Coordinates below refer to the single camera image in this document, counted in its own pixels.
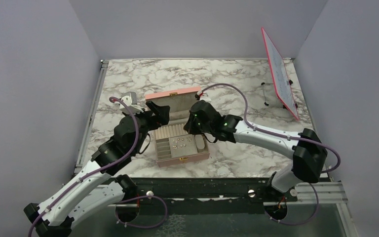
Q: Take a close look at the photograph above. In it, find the black metal base rail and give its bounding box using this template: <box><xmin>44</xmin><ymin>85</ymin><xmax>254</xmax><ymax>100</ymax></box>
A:
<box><xmin>70</xmin><ymin>175</ymin><xmax>308</xmax><ymax>217</ymax></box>

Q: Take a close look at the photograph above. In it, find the purple cable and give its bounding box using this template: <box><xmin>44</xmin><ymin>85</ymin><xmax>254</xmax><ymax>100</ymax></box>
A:
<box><xmin>195</xmin><ymin>83</ymin><xmax>341</xmax><ymax>226</ymax></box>
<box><xmin>27</xmin><ymin>96</ymin><xmax>169</xmax><ymax>237</ymax></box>

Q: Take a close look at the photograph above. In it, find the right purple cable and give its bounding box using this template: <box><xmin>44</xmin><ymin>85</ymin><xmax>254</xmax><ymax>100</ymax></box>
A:
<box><xmin>195</xmin><ymin>83</ymin><xmax>341</xmax><ymax>226</ymax></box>

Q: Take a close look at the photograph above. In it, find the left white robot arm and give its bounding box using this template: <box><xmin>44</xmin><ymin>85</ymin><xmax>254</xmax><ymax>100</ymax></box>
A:
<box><xmin>24</xmin><ymin>97</ymin><xmax>170</xmax><ymax>237</ymax></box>

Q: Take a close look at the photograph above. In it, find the beige watch pillow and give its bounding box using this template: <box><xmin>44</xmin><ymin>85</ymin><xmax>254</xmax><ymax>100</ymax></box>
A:
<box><xmin>194</xmin><ymin>135</ymin><xmax>206</xmax><ymax>153</ymax></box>

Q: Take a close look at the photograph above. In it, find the pink jewelry box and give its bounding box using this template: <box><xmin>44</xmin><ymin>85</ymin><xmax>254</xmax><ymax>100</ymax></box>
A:
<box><xmin>145</xmin><ymin>86</ymin><xmax>210</xmax><ymax>167</ymax></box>

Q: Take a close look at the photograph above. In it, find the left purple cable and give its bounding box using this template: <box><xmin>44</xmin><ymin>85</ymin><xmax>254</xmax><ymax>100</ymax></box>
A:
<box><xmin>27</xmin><ymin>96</ymin><xmax>169</xmax><ymax>237</ymax></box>

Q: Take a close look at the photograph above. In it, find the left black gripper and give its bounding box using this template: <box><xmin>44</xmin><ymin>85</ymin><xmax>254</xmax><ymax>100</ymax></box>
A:
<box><xmin>124</xmin><ymin>101</ymin><xmax>170</xmax><ymax>155</ymax></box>

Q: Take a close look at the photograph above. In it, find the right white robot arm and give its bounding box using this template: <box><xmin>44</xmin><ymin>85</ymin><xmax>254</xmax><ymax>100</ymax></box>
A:
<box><xmin>184</xmin><ymin>100</ymin><xmax>328</xmax><ymax>201</ymax></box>

